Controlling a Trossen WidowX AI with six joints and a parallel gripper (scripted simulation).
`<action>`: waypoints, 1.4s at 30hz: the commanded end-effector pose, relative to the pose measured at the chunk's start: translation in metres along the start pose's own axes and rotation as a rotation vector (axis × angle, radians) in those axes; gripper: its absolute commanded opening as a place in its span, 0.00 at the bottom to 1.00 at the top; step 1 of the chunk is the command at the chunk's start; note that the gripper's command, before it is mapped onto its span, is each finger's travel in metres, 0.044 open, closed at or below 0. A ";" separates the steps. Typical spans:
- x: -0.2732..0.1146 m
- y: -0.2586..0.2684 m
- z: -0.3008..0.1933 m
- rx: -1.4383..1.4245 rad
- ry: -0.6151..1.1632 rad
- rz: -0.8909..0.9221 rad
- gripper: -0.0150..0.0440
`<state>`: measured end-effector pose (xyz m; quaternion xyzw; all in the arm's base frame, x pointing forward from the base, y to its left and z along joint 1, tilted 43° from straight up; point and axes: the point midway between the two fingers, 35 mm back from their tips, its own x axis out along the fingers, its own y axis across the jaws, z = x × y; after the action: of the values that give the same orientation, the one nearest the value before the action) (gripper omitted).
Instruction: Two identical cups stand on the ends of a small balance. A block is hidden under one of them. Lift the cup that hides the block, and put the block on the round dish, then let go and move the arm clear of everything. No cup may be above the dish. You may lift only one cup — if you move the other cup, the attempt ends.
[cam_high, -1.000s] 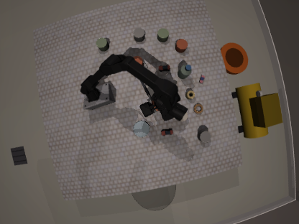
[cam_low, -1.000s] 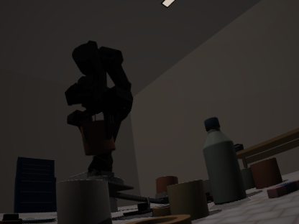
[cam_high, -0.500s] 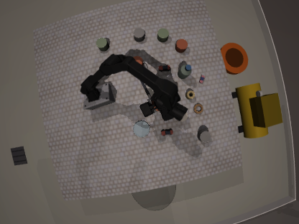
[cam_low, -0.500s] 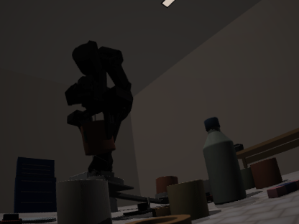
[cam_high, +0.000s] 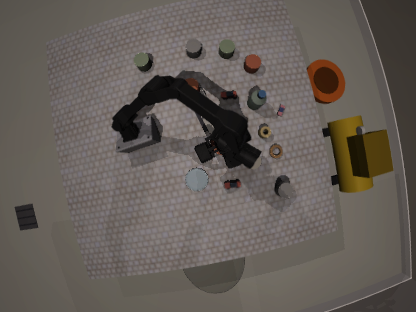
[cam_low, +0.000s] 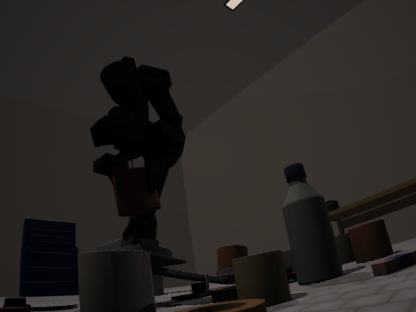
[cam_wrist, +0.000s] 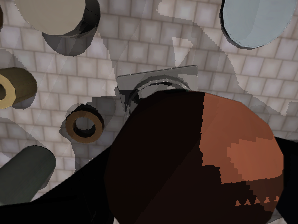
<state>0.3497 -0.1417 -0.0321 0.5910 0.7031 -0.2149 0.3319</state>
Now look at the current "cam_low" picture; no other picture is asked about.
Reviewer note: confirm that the grey bottle with dark blue cap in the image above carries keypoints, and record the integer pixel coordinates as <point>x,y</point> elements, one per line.
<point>310,234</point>

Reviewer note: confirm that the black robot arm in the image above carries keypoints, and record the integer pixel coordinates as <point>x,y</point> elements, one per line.
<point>131,88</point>

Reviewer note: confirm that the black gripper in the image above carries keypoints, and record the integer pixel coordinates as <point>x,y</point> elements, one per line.
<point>155,143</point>

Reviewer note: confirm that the brown ring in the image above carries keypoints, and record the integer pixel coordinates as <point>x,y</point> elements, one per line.
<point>225,294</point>
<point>243,305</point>

